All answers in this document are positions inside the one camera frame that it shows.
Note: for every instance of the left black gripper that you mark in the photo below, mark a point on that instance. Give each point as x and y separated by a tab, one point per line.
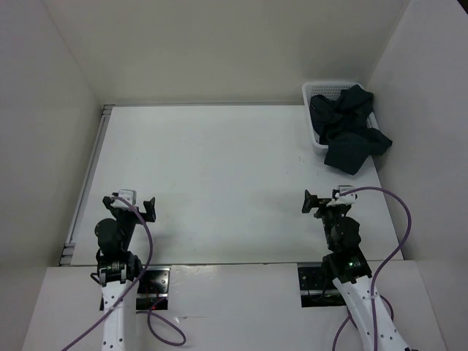
150	214

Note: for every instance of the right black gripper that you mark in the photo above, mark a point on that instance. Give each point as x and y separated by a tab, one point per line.
312	200

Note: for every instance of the dark navy shorts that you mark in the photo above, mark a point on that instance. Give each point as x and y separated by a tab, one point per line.
350	141

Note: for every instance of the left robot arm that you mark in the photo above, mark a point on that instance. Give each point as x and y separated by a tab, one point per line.
118	302

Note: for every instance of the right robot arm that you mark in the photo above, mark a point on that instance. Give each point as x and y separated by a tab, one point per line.
348	270

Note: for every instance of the white perforated plastic basket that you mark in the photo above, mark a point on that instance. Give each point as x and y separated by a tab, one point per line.
319	97

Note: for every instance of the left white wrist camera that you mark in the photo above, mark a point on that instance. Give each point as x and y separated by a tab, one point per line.
121	198

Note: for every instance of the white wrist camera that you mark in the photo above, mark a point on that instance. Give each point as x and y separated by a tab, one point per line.
342	195
121	198

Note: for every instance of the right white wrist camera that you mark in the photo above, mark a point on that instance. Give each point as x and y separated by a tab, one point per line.
342	195

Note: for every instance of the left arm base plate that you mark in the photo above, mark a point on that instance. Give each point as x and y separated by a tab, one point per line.
152	288

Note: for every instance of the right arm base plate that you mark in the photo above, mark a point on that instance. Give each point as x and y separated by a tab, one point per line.
315	289

